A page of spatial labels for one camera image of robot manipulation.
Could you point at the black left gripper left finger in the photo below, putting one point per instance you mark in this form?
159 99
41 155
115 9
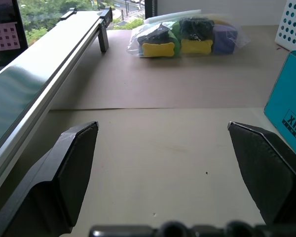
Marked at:
64 177

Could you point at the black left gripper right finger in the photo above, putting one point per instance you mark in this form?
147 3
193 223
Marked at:
264 170

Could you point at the teal cardboard box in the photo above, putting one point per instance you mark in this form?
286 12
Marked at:
289 98

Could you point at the green belt conveyor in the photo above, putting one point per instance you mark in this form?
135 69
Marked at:
37 81

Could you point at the white perforated plastic basket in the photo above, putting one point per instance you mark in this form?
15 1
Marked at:
291 23

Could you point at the dark monitor screen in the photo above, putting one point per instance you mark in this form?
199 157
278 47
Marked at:
6 34

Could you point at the clear plastic bag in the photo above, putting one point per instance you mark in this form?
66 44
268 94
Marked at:
185 34

